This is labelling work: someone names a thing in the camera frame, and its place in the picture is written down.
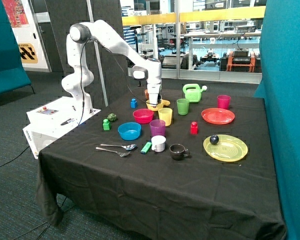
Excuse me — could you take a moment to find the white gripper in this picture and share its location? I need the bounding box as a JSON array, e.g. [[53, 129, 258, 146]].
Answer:
[[147, 83, 162, 105]]

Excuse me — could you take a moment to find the yellow plastic bowl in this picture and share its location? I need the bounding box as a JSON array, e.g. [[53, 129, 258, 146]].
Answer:
[[146, 99, 166, 112]]

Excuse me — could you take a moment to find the blue plastic bowl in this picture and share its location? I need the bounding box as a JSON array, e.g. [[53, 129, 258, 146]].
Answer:
[[117, 122, 142, 141]]

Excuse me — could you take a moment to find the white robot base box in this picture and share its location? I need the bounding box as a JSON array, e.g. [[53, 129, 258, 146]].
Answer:
[[23, 96, 101, 159]]

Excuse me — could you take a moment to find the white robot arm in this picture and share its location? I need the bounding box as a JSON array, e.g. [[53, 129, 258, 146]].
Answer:
[[61, 20, 162, 115]]

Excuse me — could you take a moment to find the brown toy figure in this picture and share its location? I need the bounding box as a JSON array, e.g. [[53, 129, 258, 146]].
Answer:
[[144, 89, 149, 100]]

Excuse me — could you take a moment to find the yellow toy banana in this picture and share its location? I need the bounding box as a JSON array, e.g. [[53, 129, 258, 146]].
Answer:
[[161, 100, 171, 106]]

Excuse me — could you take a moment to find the blue toy block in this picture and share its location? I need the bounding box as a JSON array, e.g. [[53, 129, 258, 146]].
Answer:
[[130, 98, 138, 109]]

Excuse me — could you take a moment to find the yellow plastic cup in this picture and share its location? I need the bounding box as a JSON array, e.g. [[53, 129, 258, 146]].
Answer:
[[158, 107, 173, 127]]

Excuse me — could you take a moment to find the red plastic bowl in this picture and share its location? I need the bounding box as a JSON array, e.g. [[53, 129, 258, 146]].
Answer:
[[132, 108, 154, 124]]

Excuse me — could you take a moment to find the green plastic cup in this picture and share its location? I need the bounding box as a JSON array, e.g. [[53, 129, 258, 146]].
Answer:
[[176, 98, 190, 116]]

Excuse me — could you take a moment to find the purple plastic cup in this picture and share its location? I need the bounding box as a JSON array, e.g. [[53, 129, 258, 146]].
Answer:
[[149, 119, 166, 137]]

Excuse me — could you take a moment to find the green toy watering can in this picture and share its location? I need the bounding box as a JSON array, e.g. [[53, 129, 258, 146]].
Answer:
[[182, 83, 208, 103]]

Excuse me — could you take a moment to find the green toy broccoli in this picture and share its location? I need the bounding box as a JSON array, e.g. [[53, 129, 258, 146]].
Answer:
[[107, 112, 118, 122]]

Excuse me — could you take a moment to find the white mug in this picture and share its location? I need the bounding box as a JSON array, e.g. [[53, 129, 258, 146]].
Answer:
[[151, 135, 166, 153]]

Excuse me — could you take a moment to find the red toy block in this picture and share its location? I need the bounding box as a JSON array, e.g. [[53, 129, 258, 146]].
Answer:
[[190, 121, 198, 135]]

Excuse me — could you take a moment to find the green toy block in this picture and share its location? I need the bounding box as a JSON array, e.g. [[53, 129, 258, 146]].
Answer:
[[102, 118, 111, 131]]

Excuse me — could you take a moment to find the green highlighter marker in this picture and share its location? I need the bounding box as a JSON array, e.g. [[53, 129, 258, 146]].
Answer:
[[140, 141, 152, 155]]

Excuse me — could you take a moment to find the metal spoon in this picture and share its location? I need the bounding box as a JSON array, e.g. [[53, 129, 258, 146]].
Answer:
[[100, 144, 137, 151]]

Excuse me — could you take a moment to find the black cup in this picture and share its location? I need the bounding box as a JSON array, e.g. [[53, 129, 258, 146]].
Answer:
[[169, 144, 190, 161]]

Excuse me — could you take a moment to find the red plastic plate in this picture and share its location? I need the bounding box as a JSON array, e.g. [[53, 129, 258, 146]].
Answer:
[[201, 107, 235, 125]]

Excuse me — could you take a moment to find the pink plastic cup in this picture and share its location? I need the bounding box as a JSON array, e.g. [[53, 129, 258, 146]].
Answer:
[[217, 94, 231, 110]]

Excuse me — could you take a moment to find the metal fork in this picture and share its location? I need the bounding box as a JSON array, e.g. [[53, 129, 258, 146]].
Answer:
[[95, 147, 130, 157]]

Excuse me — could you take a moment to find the black tablecloth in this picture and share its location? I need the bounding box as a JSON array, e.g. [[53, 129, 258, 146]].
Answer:
[[36, 92, 288, 240]]

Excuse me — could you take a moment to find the dark blue ball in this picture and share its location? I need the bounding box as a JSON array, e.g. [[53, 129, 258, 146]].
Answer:
[[209, 134, 220, 145]]

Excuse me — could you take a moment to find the black marker pen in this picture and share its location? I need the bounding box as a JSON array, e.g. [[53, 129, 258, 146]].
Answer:
[[60, 118, 75, 126]]

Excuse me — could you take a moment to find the yellow plastic plate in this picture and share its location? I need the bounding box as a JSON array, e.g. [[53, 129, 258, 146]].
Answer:
[[202, 134, 248, 162]]

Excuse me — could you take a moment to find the yellow black sign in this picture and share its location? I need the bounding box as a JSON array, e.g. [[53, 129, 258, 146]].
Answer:
[[18, 43, 38, 64]]

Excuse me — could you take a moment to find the teal sofa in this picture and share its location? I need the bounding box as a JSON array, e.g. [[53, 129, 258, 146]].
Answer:
[[0, 1, 32, 94]]

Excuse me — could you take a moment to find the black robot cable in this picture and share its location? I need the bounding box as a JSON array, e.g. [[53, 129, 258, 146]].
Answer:
[[77, 37, 159, 126]]

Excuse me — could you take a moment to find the teal partition wall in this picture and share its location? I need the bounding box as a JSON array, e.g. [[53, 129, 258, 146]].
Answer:
[[254, 0, 300, 240]]

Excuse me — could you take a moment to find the floor cable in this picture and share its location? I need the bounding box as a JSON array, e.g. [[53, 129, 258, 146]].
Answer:
[[0, 145, 31, 172]]

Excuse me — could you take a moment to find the red wall poster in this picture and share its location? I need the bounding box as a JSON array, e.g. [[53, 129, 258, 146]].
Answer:
[[2, 0, 30, 28]]

